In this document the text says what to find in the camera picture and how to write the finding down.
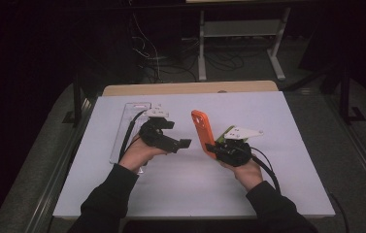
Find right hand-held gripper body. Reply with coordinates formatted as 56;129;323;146
216;126;264;168

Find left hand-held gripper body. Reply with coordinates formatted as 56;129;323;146
138;104;173;153

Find orange phone case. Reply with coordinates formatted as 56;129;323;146
190;109;219;160

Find clear ridged plastic rack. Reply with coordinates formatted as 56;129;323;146
109;101;152;176

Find person's left hand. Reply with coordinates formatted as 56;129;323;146
118;134;169;175

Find person's right hand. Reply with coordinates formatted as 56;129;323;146
219;154;265;193

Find black metal stand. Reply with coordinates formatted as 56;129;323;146
62;72;89;127
339;64;366;125

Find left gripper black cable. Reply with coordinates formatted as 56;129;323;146
117;109;149;163

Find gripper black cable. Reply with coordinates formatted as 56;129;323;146
117;109;149;163
250;146;283;194

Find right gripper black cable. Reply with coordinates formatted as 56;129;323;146
250;146;283;194

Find white floor cable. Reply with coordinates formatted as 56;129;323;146
131;13;162;82

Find white desk frame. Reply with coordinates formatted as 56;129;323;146
198;8;291;82

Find black floor cables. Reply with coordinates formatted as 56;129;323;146
170;38;250;82

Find metal rail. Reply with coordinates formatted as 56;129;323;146
325;96;366;208
24;96;97;233

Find thin black cable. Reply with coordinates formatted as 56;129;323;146
328;192;350;233

